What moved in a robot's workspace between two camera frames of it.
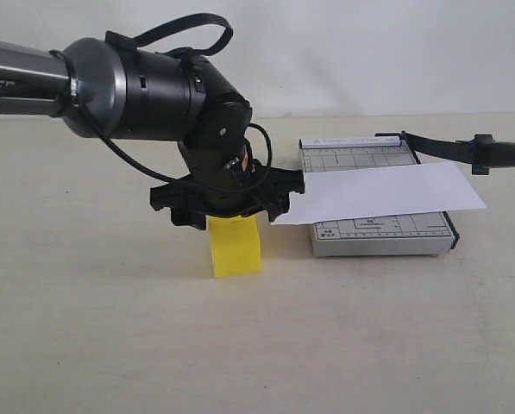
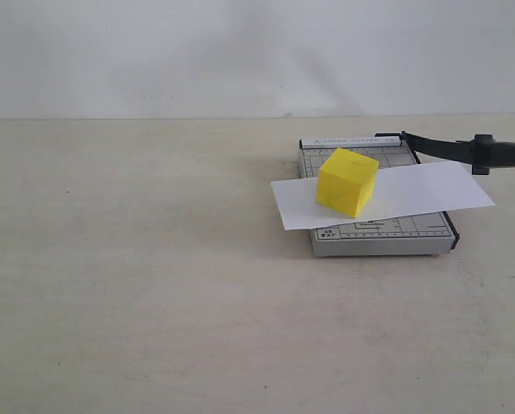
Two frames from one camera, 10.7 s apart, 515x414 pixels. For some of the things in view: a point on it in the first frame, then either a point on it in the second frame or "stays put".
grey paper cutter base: x=421 y=235 stays put
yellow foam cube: x=235 y=245 → x=345 y=182
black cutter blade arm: x=483 y=152 stays put
